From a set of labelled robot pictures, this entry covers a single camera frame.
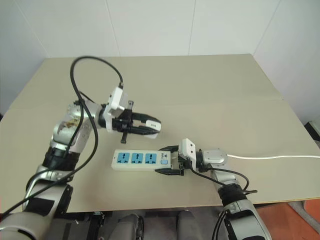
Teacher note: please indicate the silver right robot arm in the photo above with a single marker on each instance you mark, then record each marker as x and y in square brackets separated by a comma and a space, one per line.
[237, 205]

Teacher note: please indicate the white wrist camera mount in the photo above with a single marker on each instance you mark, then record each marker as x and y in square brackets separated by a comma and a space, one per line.
[115, 103]
[188, 150]

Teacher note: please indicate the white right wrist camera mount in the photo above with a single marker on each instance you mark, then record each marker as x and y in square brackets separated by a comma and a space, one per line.
[188, 150]

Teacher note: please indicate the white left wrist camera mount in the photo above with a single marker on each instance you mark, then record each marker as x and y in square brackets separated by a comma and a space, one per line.
[115, 103]

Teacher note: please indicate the white power strip blue sockets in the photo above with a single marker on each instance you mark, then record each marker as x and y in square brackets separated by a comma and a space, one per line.
[140, 160]

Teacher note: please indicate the white charger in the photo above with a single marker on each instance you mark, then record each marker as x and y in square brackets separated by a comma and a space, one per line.
[153, 124]

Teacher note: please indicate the grey rounded shape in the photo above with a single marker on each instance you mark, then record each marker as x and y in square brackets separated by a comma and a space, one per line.
[130, 225]
[187, 225]

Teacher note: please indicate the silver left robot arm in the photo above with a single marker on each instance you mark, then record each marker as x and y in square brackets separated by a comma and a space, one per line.
[62, 130]

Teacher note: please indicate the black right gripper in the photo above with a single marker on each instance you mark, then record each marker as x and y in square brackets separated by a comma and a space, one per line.
[184, 165]

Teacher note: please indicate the black metal frame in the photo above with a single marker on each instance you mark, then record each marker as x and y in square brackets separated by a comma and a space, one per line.
[96, 226]

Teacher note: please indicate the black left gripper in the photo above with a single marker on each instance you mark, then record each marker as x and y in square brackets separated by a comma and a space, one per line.
[124, 123]

